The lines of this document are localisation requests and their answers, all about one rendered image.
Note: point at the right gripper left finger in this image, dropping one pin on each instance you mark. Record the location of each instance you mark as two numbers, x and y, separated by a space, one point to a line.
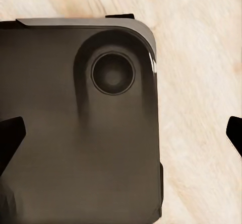
12 133

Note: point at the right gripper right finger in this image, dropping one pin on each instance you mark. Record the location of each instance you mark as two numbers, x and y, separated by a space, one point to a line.
234 132

